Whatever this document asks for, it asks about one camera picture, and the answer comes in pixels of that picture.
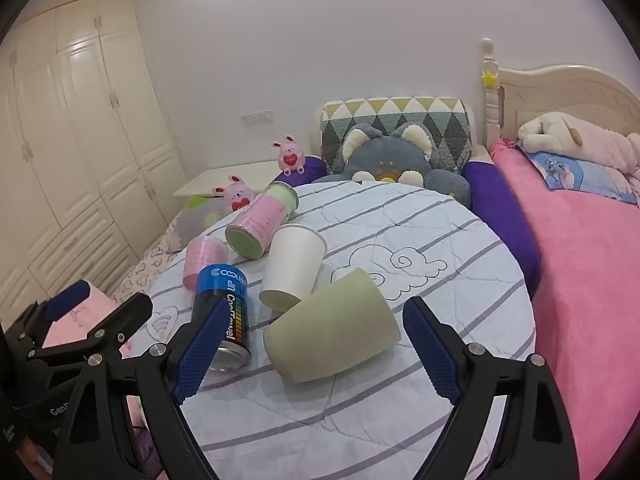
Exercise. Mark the heart pattern sheet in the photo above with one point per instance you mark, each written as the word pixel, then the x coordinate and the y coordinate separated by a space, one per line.
pixel 155 261

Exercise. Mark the grey sun pattern pillow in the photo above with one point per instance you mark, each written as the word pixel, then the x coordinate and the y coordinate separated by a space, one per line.
pixel 199 214

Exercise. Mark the pink bunny toy back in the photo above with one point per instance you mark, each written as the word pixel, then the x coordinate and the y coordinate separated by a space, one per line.
pixel 292 158

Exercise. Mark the white paper cup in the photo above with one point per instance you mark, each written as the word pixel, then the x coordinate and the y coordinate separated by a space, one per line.
pixel 293 264

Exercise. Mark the triangle pattern cushion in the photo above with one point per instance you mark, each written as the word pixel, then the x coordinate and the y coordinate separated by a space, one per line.
pixel 445 118

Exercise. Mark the white wall socket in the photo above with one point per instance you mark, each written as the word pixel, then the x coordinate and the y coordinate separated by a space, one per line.
pixel 263 117

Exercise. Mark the pink plastic cup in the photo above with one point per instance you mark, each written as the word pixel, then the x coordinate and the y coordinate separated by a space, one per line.
pixel 202 252

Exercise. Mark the pink bed blanket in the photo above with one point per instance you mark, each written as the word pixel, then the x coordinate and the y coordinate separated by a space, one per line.
pixel 586 305

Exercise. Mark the white pink plush toy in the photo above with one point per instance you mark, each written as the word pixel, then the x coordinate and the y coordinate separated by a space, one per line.
pixel 562 134

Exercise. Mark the cream wardrobe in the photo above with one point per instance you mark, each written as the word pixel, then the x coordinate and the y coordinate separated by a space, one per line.
pixel 89 165

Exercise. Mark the pink green canister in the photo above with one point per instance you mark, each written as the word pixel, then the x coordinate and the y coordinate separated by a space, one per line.
pixel 251 232

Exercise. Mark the grey cat plush pillow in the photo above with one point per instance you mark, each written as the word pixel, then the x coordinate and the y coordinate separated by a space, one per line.
pixel 407 156

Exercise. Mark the cream wooden headboard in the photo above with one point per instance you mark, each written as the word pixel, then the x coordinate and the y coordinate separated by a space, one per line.
pixel 513 97

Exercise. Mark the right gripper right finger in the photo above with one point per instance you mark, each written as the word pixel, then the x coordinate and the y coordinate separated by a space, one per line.
pixel 534 439

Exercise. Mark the pink bunny toy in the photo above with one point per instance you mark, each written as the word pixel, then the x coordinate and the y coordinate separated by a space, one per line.
pixel 236 195
pixel 292 158

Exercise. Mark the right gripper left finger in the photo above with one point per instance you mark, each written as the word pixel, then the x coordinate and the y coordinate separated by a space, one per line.
pixel 95 441

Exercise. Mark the blue cartoon pillow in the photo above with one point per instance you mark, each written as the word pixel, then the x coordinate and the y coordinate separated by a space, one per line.
pixel 571 174

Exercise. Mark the pink bunny toy front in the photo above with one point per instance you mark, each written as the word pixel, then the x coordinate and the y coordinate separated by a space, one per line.
pixel 236 195

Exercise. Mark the green cup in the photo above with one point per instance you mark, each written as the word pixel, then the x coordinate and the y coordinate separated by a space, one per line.
pixel 335 329

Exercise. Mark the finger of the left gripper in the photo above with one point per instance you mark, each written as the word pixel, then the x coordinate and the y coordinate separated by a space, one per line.
pixel 67 300
pixel 110 335

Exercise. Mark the striped white quilt cover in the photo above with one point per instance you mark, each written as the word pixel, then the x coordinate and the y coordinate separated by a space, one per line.
pixel 333 388

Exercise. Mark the blue black towel can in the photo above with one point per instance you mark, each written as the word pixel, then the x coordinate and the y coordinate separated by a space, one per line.
pixel 223 288

